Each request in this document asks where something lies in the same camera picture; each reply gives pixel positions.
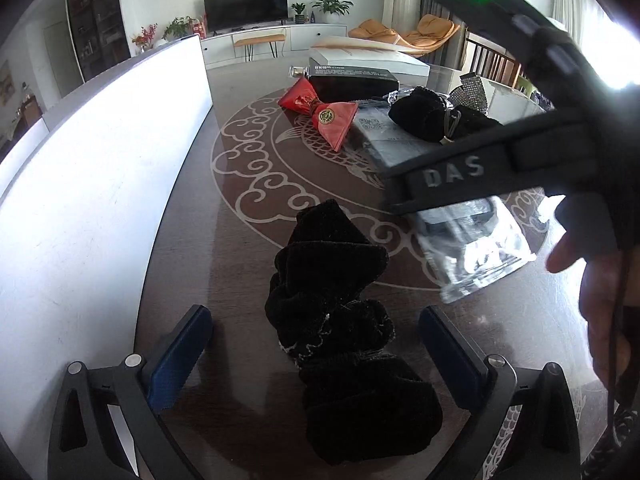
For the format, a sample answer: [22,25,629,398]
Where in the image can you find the black velvet drawstring pouch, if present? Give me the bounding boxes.
[387,86,503,143]

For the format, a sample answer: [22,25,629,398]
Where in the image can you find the white sheer curtain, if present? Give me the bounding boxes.
[552,0,601,46]

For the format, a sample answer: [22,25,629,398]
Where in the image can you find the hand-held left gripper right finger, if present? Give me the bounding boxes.
[418,305,583,480]

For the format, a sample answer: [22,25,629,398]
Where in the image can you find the black velvet cloth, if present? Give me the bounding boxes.
[265,199,445,466]

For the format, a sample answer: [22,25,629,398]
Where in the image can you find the black cardboard box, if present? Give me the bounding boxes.
[307,62,401,92]

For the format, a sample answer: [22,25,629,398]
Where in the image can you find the grey plastic packet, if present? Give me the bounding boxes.
[350,100,451,171]

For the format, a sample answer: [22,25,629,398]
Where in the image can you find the large white board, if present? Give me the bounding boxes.
[0,35,214,480]

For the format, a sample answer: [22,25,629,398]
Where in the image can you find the wooden chair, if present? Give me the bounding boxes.
[462,32,526,88]

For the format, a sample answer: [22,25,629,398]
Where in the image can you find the white cardboard box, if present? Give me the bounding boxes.
[308,35,432,81]

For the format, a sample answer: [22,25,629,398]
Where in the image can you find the person's right hand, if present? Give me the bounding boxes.
[545,235,640,405]

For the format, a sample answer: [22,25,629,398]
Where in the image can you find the bushy potted plant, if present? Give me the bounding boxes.
[162,16,198,41]

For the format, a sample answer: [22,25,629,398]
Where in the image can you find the clear plastic bag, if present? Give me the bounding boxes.
[412,195,538,305]

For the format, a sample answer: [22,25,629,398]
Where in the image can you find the vase with red flowers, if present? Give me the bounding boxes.
[131,24,160,53]

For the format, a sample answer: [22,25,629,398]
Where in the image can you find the wooden stool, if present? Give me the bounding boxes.
[233,33,287,61]

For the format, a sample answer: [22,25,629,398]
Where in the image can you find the white television cabinet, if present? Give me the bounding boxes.
[200,22,351,66]

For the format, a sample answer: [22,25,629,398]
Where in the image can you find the red bow-shaped pouch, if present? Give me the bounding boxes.
[277,76,360,153]

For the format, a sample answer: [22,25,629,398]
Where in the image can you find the large-leaf potted plant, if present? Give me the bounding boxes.
[311,0,354,24]

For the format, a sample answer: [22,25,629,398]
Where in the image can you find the silver rhinestone mesh piece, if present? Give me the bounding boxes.
[447,74,493,111]

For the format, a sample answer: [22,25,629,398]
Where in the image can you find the black television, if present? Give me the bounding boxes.
[202,0,289,33]

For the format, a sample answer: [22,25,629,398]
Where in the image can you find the orange lounge chair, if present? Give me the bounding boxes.
[348,14,461,56]

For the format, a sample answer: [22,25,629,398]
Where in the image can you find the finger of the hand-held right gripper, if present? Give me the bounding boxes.
[387,190,503,217]

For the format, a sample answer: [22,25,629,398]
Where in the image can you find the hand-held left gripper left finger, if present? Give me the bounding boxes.
[47,304,214,480]

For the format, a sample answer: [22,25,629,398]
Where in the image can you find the dark bookshelf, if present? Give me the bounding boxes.
[65,0,132,83]

